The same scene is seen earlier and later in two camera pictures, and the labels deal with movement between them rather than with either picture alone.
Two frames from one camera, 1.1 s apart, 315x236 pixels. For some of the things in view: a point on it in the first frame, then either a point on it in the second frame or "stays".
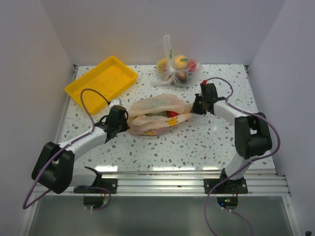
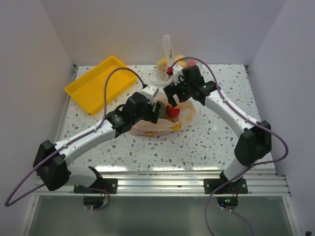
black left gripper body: [122, 126] → [147, 113]
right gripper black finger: [198, 107] → [170, 91]
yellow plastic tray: [110, 78] stays
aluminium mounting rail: [267, 184] stays
